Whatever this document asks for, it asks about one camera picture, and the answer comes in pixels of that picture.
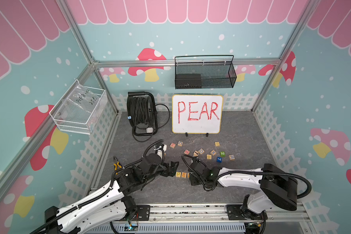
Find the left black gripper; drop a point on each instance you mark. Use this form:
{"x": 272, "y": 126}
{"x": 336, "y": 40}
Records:
{"x": 171, "y": 173}

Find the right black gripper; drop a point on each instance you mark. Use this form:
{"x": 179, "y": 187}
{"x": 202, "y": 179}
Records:
{"x": 192, "y": 180}

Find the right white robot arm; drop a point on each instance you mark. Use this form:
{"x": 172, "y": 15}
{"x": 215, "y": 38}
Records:
{"x": 275, "y": 188}

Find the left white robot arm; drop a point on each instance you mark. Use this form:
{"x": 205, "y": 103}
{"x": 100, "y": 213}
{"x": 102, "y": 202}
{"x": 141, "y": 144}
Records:
{"x": 93, "y": 209}

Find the white board with PEAR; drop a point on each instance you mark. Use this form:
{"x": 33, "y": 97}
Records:
{"x": 197, "y": 114}

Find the blue number block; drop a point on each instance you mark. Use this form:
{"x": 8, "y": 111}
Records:
{"x": 219, "y": 159}

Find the wooden block diamond pattern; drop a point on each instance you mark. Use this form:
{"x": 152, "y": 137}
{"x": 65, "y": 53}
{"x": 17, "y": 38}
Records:
{"x": 213, "y": 152}

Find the black box in basket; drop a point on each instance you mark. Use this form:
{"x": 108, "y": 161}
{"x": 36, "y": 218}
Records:
{"x": 188, "y": 81}

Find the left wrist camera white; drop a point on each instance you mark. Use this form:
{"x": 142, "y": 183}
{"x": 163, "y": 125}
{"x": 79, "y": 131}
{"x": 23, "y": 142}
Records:
{"x": 160, "y": 149}

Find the yellow handled pliers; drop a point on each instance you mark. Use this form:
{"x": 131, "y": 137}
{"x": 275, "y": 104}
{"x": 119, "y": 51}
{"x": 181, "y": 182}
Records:
{"x": 117, "y": 164}

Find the black cable reel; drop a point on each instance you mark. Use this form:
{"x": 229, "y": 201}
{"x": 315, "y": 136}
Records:
{"x": 143, "y": 115}

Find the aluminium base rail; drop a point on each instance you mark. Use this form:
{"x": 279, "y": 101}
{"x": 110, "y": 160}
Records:
{"x": 196, "y": 218}

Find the black mesh wall basket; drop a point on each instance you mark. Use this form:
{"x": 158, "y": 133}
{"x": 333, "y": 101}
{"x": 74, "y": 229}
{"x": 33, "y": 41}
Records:
{"x": 217, "y": 71}

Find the clear plastic wall bin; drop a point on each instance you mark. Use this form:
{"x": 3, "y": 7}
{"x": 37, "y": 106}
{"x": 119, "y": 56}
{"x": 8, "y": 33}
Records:
{"x": 79, "y": 109}

